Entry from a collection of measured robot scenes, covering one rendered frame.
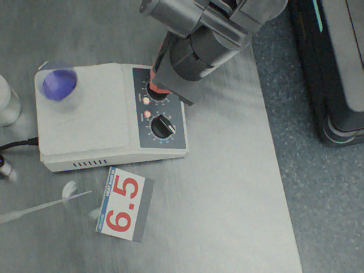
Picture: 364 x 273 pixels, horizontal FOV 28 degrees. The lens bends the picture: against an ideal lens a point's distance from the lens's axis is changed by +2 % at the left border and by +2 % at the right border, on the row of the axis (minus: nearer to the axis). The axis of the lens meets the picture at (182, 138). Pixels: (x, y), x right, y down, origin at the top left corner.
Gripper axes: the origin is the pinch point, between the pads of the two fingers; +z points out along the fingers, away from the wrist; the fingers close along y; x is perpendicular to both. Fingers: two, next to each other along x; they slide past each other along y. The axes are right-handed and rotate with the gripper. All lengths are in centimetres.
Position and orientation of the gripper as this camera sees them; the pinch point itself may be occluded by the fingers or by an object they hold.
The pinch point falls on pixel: (157, 84)
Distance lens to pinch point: 101.4
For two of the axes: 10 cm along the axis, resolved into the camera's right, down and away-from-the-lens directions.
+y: -3.2, 8.3, -4.5
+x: 8.2, 4.8, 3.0
